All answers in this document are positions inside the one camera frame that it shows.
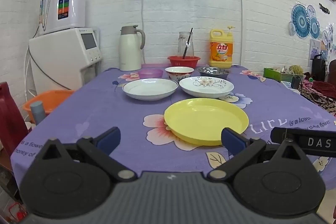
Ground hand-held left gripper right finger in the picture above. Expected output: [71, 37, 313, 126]
[207, 127, 311, 183]

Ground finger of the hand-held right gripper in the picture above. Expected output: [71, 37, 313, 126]
[270, 127, 302, 145]

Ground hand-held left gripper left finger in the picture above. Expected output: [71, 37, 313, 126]
[35, 127, 137, 183]

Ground purple plastic bowl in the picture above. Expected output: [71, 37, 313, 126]
[138, 68, 164, 80]

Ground purple floral tablecloth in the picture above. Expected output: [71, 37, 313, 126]
[10, 65, 336, 188]

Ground yellow plastic plate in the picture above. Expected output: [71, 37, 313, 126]
[164, 98, 249, 146]

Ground dark red knitted cloth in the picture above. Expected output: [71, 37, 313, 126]
[312, 81, 336, 99]

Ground black power adapter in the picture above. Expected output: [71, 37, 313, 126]
[291, 76, 303, 90]

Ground white floral plate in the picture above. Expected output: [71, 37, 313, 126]
[179, 76, 235, 99]

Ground green box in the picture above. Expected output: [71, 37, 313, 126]
[263, 68, 305, 83]

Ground white plate with blue rim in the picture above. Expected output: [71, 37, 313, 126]
[122, 78, 179, 101]

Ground orange plastic basin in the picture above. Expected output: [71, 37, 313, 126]
[22, 90, 75, 123]

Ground pale artificial flowers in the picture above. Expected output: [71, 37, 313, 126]
[280, 64, 304, 75]

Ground grey metal bowl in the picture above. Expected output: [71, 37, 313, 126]
[197, 67, 231, 80]

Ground grey cylinder cup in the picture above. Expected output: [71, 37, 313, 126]
[30, 101, 47, 125]

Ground white bowl with red pattern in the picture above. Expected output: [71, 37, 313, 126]
[165, 67, 195, 83]

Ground yellow dish soap bottle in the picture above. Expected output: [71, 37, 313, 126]
[209, 26, 236, 69]

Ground white thermos jug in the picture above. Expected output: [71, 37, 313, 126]
[119, 25, 146, 72]

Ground white water dispenser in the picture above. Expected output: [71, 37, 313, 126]
[29, 28, 102, 91]

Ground red plastic colander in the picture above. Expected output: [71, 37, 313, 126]
[167, 55, 201, 69]

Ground clear glass jar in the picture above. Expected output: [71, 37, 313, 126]
[178, 31, 194, 58]

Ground black straw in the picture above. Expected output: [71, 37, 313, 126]
[183, 28, 193, 59]

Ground blue paper fan decoration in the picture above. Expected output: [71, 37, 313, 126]
[289, 4, 322, 40]

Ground white water purifier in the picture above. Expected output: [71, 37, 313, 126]
[39, 0, 87, 36]

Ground white wall cable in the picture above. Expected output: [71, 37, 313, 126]
[238, 0, 244, 65]
[140, 0, 145, 65]

